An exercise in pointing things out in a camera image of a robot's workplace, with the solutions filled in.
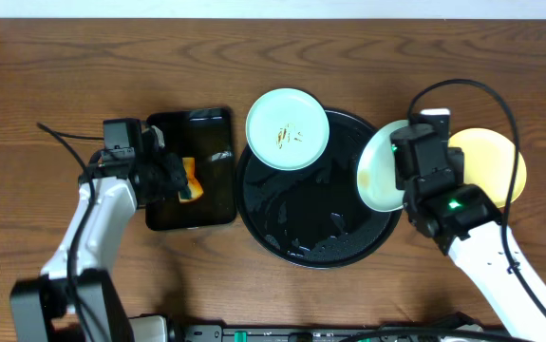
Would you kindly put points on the mint plate with crumbs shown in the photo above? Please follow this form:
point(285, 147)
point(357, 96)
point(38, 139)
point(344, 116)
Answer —
point(287, 129)

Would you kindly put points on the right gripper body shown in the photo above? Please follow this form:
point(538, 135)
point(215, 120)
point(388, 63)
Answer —
point(418, 134)

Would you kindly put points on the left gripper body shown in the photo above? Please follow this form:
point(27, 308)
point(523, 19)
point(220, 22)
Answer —
point(173, 173)

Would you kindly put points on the rectangular black tray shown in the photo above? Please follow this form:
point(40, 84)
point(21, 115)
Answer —
point(206, 135)

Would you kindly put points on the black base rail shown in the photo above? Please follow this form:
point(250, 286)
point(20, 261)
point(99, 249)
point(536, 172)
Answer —
point(206, 333)

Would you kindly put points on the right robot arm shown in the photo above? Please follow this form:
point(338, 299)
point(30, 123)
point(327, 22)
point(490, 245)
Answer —
point(446, 199)

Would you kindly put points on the mint plate with sauce smear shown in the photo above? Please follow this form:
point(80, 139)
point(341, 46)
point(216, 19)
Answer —
point(376, 182)

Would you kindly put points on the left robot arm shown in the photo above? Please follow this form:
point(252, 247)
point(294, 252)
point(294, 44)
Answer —
point(74, 298)

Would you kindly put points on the round black tray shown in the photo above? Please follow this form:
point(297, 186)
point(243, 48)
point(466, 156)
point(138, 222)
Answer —
point(314, 217)

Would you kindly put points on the yellow plate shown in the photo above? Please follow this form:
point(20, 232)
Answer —
point(488, 161)

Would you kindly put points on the yellow green sponge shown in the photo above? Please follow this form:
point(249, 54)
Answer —
point(194, 189)

